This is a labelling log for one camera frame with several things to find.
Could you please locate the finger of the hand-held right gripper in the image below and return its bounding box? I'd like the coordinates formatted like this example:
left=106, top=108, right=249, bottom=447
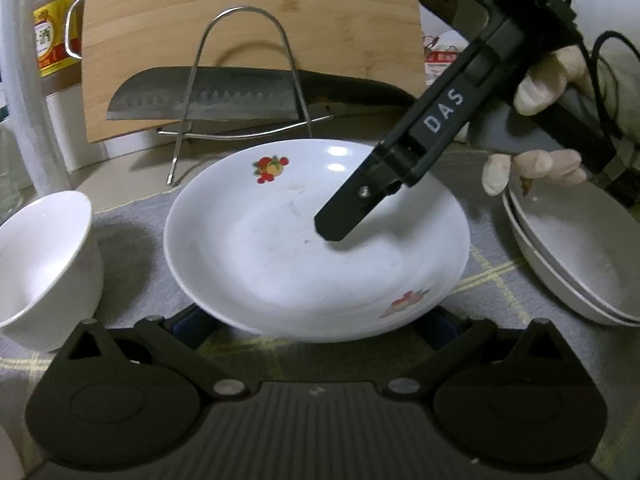
left=315, top=142, right=408, bottom=243

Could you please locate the black handled cleaver knife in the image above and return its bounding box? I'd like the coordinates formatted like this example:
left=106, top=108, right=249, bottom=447
left=106, top=66, right=418, bottom=122

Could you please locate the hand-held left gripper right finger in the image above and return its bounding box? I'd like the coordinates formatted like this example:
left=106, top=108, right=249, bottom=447
left=381, top=306, right=576, bottom=401

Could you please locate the black cable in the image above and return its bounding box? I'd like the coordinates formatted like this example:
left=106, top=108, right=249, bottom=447
left=590, top=30, right=640, bottom=171

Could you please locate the metal wire rack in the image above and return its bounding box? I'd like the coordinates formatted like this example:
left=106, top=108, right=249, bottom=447
left=156, top=6, right=335, bottom=185

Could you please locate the brown oil jug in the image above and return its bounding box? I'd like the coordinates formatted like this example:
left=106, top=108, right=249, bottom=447
left=30, top=0, right=91, bottom=96

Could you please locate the large white fruit-print plate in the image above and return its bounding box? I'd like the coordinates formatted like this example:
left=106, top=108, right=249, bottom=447
left=501, top=190, right=640, bottom=327

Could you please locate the bamboo cutting board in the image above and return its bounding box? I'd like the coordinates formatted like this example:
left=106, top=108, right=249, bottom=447
left=81, top=0, right=426, bottom=146

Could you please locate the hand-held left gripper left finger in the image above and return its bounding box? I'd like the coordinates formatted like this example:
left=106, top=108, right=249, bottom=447
left=52, top=305, right=251, bottom=401

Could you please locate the person's right hand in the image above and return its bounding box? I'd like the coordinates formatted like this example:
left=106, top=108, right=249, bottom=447
left=482, top=45, right=591, bottom=197

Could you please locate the red white packet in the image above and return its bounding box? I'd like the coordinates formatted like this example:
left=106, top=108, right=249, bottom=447
left=422, top=30, right=471, bottom=86

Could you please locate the plain white bowl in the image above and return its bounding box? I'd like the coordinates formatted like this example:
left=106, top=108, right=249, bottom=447
left=0, top=190, right=104, bottom=353

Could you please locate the stack of white plates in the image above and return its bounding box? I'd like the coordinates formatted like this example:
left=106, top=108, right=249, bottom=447
left=507, top=170, right=640, bottom=318

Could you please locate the grey checked mat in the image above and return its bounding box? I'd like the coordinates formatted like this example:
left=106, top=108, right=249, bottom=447
left=0, top=147, right=640, bottom=461

